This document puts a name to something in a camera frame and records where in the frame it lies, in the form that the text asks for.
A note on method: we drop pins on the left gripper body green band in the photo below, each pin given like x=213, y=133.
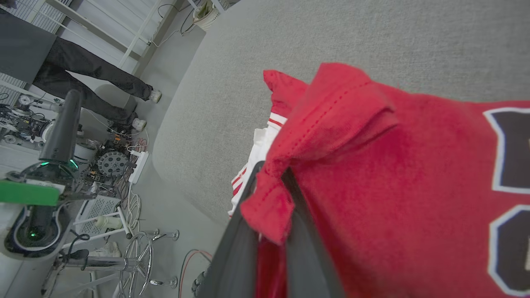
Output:
x=33, y=192

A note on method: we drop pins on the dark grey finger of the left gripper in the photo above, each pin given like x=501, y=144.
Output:
x=62, y=128

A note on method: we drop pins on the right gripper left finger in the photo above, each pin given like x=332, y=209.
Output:
x=236, y=256

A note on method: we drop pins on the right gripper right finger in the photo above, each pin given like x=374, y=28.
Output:
x=310, y=265

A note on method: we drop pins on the red and white jersey garment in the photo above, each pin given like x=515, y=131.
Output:
x=393, y=186

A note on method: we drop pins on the person in black trousers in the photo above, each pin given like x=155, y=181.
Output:
x=83, y=70

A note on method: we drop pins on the grey toothed disc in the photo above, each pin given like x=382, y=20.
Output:
x=112, y=164

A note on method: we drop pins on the white perforated box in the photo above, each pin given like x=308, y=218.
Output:
x=97, y=213

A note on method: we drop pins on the white shoe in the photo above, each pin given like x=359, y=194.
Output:
x=155, y=96
x=139, y=124

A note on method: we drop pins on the white power strip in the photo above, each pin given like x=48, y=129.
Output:
x=138, y=167

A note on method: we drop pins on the dark grey panel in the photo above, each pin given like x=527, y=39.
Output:
x=22, y=47

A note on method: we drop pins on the chrome wheeled stand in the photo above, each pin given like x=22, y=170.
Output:
x=132, y=260

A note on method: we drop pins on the white laundry basket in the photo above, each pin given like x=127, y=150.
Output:
x=205, y=14

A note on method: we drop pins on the white metal frame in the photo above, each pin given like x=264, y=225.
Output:
x=103, y=31

